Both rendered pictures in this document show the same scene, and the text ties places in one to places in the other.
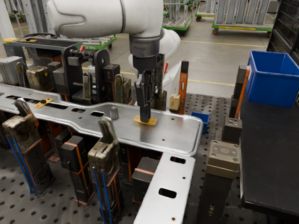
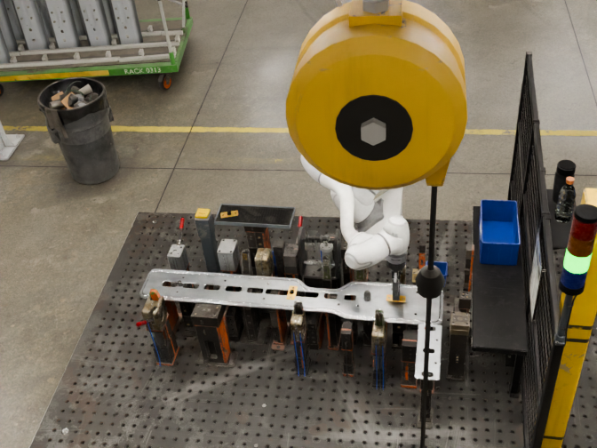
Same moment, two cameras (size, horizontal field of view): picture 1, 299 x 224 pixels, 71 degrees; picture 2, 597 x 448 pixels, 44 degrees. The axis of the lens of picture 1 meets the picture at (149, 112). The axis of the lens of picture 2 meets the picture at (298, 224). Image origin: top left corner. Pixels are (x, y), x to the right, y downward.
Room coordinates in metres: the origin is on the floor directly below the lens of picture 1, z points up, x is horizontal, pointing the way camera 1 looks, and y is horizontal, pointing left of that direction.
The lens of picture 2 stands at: (-1.57, 0.59, 3.40)
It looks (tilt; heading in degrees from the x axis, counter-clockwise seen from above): 40 degrees down; 355
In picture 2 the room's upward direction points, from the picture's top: 6 degrees counter-clockwise
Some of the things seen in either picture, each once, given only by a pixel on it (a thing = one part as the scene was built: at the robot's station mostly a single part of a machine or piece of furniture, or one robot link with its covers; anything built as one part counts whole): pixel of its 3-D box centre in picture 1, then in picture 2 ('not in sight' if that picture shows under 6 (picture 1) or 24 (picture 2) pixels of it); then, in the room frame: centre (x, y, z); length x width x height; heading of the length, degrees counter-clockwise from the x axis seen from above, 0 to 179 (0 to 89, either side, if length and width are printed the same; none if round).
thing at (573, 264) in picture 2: not in sight; (577, 258); (-0.15, -0.31, 1.90); 0.07 x 0.07 x 0.06
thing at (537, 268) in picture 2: not in sight; (537, 276); (0.36, -0.47, 1.30); 0.23 x 0.02 x 0.31; 161
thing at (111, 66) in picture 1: (115, 106); (348, 276); (0.92, 0.17, 0.91); 0.07 x 0.05 x 0.42; 161
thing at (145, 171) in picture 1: (147, 198); (409, 359); (0.43, 0.01, 0.84); 0.11 x 0.10 x 0.28; 161
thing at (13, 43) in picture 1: (46, 43); (254, 215); (1.18, 0.56, 1.16); 0.37 x 0.14 x 0.02; 71
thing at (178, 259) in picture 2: not in sight; (182, 276); (1.14, 0.96, 0.88); 0.11 x 0.10 x 0.36; 161
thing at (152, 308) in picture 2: not in sight; (161, 331); (0.80, 1.07, 0.88); 0.15 x 0.11 x 0.36; 161
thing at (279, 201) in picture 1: (268, 113); (497, 273); (0.68, -0.46, 1.02); 0.90 x 0.22 x 0.03; 161
